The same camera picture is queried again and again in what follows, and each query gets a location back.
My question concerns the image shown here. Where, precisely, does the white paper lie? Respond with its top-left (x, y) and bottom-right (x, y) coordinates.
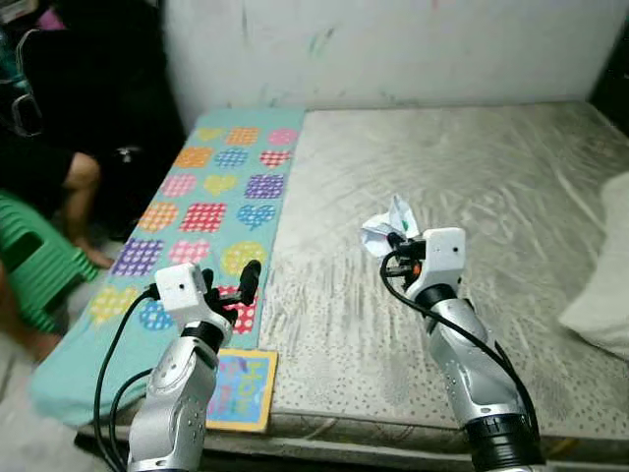
top-left (361, 194), bottom-right (424, 260)

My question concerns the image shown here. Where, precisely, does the blue yellow-edged children's book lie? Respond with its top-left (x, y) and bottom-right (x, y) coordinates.
top-left (204, 346), bottom-right (279, 434)

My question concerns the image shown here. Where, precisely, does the white pillow with grey lettering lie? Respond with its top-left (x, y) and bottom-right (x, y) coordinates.
top-left (558, 172), bottom-right (629, 360)

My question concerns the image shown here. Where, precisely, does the beige quilted mattress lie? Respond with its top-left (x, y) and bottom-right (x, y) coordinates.
top-left (79, 101), bottom-right (629, 443)

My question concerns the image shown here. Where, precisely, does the teal blanket with colourful shapes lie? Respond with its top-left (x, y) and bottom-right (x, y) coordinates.
top-left (29, 106), bottom-right (306, 426)

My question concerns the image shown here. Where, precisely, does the seated person in black shorts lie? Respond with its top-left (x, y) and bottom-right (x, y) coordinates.
top-left (0, 128), bottom-right (114, 360)

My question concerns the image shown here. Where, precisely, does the green plastic stool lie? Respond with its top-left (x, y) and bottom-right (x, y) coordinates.
top-left (0, 192), bottom-right (99, 333)

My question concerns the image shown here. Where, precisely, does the grey bed base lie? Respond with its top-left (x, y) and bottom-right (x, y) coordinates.
top-left (79, 431), bottom-right (629, 469)

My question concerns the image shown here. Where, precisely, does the black tufted headboard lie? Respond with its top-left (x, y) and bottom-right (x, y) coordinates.
top-left (590, 39), bottom-right (629, 107)

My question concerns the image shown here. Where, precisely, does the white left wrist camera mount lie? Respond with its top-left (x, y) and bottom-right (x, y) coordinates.
top-left (154, 262), bottom-right (212, 327)

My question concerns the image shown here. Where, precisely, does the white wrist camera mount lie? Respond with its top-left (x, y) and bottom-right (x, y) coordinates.
top-left (154, 262), bottom-right (212, 327)
top-left (418, 228), bottom-right (468, 296)

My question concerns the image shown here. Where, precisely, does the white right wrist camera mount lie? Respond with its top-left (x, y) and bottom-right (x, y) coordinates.
top-left (418, 228), bottom-right (468, 296)

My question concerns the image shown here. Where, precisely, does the black left wrist camera cable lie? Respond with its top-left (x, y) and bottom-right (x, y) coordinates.
top-left (93, 285), bottom-right (163, 472)

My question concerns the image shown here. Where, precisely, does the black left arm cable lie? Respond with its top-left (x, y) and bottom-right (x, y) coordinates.
top-left (108, 369), bottom-right (153, 468)

